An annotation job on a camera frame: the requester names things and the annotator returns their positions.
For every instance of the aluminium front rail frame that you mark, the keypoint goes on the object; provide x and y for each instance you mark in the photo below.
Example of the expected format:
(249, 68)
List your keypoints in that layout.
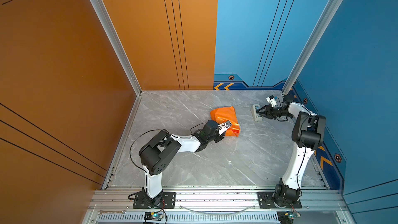
(319, 206)

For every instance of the yellow orange wrapping paper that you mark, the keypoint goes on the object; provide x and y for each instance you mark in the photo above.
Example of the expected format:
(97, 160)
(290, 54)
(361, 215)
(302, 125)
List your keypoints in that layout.
(224, 114)

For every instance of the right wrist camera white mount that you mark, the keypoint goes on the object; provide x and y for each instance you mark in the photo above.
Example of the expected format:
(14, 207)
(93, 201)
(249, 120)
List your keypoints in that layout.
(274, 101)

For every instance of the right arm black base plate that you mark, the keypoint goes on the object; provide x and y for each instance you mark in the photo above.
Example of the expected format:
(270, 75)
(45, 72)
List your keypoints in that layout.
(266, 199)

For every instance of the aluminium corner post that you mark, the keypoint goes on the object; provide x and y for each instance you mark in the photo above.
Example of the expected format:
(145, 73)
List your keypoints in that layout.
(323, 22)
(108, 26)

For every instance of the right aluminium corner post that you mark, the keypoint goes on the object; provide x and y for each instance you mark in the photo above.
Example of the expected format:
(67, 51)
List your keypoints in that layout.
(323, 22)

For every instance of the left aluminium corner post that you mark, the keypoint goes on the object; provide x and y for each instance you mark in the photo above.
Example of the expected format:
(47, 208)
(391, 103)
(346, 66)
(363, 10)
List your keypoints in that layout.
(108, 26)

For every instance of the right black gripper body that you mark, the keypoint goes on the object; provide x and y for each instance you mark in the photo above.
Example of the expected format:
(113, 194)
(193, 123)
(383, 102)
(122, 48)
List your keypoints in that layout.
(278, 112)

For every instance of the green circuit board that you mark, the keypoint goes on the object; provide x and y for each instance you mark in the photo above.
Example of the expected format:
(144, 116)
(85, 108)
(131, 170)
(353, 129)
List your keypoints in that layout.
(285, 217)
(154, 217)

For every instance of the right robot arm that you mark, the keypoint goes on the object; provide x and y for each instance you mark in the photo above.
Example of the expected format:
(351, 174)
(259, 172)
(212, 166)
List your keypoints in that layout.
(307, 136)

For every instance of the clear tube on rail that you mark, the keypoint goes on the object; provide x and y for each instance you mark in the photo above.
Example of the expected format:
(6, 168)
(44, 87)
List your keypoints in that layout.
(217, 211)

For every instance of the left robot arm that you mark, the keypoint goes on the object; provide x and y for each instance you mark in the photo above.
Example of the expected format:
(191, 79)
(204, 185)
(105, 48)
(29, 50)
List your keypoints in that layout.
(158, 153)

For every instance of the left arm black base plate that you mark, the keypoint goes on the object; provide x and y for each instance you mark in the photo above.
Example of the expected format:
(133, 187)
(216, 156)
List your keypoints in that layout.
(165, 200)

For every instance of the right green circuit board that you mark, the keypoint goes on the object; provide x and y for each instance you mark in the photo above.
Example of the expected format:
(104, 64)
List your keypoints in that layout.
(285, 217)

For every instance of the left green circuit board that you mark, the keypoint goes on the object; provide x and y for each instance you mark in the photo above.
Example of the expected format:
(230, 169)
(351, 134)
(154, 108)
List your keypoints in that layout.
(154, 217)

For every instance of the white tape dispenser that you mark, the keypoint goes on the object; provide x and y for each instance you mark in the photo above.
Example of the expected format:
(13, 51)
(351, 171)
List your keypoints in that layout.
(256, 116)

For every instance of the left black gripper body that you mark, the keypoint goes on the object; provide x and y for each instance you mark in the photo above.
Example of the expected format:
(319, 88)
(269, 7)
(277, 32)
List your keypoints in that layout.
(215, 138)

